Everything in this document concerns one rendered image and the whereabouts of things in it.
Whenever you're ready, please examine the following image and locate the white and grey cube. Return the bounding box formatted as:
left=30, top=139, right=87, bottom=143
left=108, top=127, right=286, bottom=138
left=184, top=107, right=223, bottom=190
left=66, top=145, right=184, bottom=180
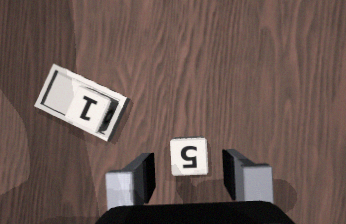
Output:
left=65, top=85, right=119, bottom=133
left=170, top=136, right=208, bottom=176

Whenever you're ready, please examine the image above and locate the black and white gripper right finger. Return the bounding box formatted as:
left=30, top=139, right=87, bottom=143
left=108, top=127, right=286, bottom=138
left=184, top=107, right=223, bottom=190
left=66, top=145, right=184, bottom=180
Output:
left=222, top=149, right=274, bottom=204

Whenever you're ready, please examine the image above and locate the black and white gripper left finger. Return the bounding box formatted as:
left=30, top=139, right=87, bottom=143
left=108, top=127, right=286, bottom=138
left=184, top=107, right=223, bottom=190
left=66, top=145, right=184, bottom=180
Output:
left=106, top=153, right=156, bottom=210

